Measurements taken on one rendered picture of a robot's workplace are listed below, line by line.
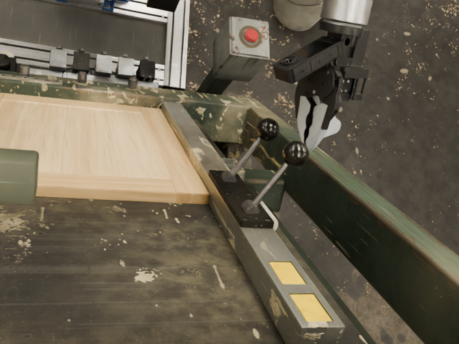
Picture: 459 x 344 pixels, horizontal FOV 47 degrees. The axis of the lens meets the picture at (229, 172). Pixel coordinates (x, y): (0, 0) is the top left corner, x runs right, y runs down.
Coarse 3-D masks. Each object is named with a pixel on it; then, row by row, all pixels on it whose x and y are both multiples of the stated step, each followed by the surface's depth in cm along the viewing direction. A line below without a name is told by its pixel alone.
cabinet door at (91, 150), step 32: (0, 96) 123; (32, 96) 128; (0, 128) 103; (32, 128) 106; (64, 128) 110; (96, 128) 113; (128, 128) 117; (160, 128) 121; (64, 160) 92; (96, 160) 95; (128, 160) 98; (160, 160) 100; (64, 192) 81; (96, 192) 83; (128, 192) 84; (160, 192) 86; (192, 192) 87
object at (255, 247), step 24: (168, 120) 128; (192, 120) 124; (192, 144) 106; (216, 168) 95; (216, 192) 85; (216, 216) 84; (240, 240) 72; (264, 240) 70; (264, 264) 64; (264, 288) 63; (288, 288) 60; (312, 288) 61; (288, 312) 56; (288, 336) 56; (312, 336) 54; (336, 336) 55
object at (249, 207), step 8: (288, 144) 74; (296, 144) 74; (304, 144) 75; (288, 152) 74; (296, 152) 73; (304, 152) 74; (288, 160) 74; (296, 160) 74; (304, 160) 74; (280, 168) 75; (280, 176) 76; (272, 184) 76; (264, 192) 76; (248, 200) 77; (256, 200) 76; (248, 208) 75; (256, 208) 76
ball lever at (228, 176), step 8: (264, 120) 85; (272, 120) 85; (256, 128) 86; (264, 128) 84; (272, 128) 84; (264, 136) 85; (272, 136) 85; (256, 144) 86; (248, 152) 86; (240, 160) 87; (240, 168) 87; (224, 176) 87; (232, 176) 86
